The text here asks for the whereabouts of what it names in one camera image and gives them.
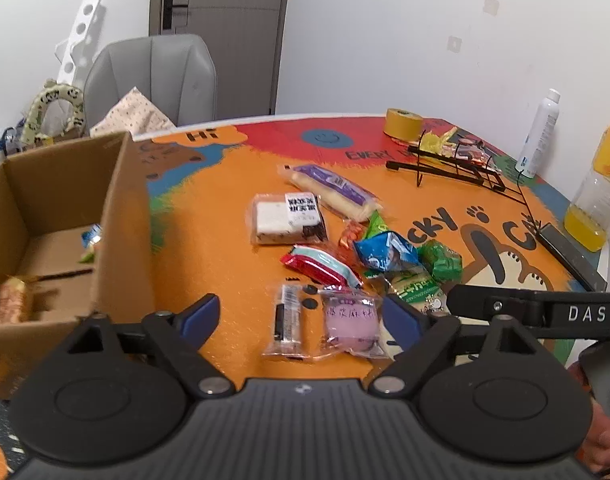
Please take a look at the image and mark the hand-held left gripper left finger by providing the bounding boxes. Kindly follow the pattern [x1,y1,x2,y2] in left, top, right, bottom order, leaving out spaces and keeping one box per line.
[67,293,237,397]

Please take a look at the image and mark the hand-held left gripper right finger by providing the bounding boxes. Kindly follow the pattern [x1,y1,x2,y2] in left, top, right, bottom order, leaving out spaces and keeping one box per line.
[367,293,556,397]

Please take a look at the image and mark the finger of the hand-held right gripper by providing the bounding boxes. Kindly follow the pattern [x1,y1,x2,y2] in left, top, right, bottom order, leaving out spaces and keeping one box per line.
[445,283,610,339]

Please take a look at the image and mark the green white snack packet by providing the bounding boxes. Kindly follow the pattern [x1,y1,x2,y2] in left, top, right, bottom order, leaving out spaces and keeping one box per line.
[369,268,451,361]

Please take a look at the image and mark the pink mochi packet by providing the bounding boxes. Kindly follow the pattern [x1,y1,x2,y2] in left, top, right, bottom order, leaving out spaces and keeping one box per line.
[317,287,389,361]

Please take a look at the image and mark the green square snack packet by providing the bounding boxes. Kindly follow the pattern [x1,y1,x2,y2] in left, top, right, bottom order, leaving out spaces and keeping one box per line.
[417,239,464,284]

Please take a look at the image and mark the clear packet black white label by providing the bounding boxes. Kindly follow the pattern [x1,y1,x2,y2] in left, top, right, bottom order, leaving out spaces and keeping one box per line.
[261,282,319,361]

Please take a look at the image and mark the orange red snack packet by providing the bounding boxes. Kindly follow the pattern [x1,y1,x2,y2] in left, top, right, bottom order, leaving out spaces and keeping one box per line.
[338,219,366,261]

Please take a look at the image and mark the red white teal snack packet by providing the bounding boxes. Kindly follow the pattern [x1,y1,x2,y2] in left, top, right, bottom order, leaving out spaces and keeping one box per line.
[279,243,364,289]

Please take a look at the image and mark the brown cardboard box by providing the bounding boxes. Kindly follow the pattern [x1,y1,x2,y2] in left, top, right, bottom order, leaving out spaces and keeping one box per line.
[0,131,159,401]

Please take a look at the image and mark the person's right hand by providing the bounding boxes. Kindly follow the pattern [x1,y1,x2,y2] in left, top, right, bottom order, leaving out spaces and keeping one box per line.
[566,360,610,477]

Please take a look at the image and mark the black flat bar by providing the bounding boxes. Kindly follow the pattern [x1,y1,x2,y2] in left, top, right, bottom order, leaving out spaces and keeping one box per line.
[534,223,609,293]

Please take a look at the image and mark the small green pointed snack packet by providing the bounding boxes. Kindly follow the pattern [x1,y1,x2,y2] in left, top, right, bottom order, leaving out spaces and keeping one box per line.
[362,209,389,240]

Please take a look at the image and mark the orange printed table cover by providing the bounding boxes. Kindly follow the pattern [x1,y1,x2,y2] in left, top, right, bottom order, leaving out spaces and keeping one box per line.
[132,114,609,397]

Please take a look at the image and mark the white cake packet black label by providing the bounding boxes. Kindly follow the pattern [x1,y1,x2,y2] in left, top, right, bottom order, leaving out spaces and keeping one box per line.
[248,191,330,247]

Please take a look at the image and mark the orange juice bottle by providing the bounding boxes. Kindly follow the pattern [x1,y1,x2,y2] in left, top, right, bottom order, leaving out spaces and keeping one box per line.
[563,112,610,254]

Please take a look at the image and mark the small green blue snack packet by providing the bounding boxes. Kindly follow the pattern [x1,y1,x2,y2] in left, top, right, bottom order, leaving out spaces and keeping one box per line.
[79,224,105,265]

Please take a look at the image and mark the purple long bread packet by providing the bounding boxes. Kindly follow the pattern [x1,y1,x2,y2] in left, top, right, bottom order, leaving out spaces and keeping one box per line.
[277,163,384,222]

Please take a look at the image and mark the white spray bottle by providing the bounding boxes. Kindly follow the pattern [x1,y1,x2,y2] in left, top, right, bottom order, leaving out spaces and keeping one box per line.
[514,88,562,180]

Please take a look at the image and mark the yellow snack packet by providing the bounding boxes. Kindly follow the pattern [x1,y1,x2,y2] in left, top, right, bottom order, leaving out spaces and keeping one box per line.
[417,127,459,156]

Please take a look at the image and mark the yellow tape roll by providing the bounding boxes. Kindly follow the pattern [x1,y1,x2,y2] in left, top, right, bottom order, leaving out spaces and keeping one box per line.
[383,107,425,142]

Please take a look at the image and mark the brown snack packet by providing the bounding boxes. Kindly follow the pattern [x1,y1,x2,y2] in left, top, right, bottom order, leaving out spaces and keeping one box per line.
[0,275,34,325]

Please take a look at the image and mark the beige polka dot cloth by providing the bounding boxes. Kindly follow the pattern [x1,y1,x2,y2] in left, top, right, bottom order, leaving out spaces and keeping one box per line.
[88,86,179,137]

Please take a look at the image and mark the grey chair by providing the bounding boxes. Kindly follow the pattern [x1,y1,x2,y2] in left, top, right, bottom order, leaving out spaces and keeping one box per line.
[83,33,219,134]

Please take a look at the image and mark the panda print bag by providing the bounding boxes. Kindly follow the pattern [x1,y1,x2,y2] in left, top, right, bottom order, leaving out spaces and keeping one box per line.
[22,79,86,147]

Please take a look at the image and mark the blue white plastic bag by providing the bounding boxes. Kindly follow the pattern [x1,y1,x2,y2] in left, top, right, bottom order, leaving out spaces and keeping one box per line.
[0,117,26,162]

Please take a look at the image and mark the grey door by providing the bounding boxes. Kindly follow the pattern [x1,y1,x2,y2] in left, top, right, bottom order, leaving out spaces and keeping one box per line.
[148,0,292,115]

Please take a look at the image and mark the white perforated board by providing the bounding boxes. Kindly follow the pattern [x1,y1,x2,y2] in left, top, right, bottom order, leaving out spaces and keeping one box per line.
[53,0,106,92]

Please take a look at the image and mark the black wire rack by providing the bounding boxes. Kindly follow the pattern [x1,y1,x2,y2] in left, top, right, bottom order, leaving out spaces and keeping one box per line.
[384,129,544,234]

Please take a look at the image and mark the black door handle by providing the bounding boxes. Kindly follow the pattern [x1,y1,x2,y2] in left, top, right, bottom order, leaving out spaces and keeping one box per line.
[162,0,192,31]

